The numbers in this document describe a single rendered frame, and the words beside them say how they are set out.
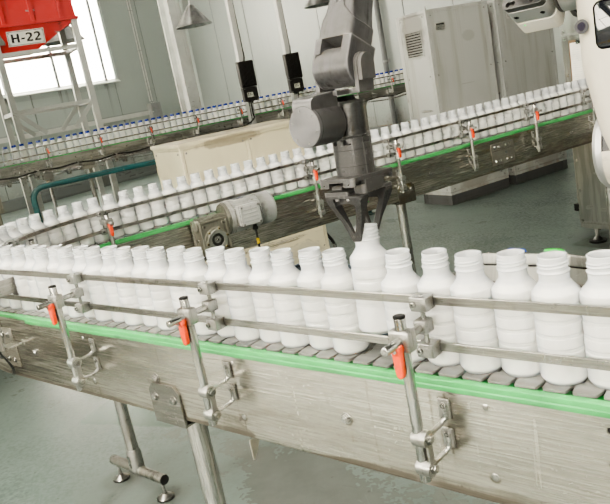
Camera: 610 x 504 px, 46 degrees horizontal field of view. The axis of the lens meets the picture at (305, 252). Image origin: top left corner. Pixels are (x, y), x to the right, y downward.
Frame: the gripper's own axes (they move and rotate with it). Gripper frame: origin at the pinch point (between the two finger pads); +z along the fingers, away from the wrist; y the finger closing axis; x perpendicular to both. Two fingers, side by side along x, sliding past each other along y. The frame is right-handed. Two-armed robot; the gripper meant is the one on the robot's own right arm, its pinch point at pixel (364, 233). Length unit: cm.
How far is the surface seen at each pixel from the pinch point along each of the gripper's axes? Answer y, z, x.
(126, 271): 3, 8, -61
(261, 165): -127, 2, -148
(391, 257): 3.0, 2.9, 6.5
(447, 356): 2.5, 17.3, 13.4
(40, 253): 2, 5, -97
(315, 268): 1.4, 5.5, -9.8
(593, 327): 3.1, 10.8, 34.4
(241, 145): -290, 3, -330
